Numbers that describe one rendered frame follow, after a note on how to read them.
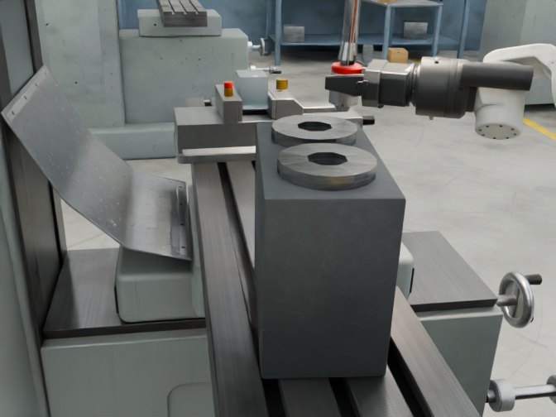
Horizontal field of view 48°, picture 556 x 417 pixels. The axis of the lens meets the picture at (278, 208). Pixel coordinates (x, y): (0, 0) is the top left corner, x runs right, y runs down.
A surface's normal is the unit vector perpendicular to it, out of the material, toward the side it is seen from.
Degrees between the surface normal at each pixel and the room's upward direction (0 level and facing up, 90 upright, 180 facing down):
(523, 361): 0
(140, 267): 0
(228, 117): 90
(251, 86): 90
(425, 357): 0
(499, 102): 52
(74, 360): 90
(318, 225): 90
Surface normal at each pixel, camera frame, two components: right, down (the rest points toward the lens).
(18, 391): 0.77, 0.25
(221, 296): 0.02, -0.91
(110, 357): 0.16, 0.41
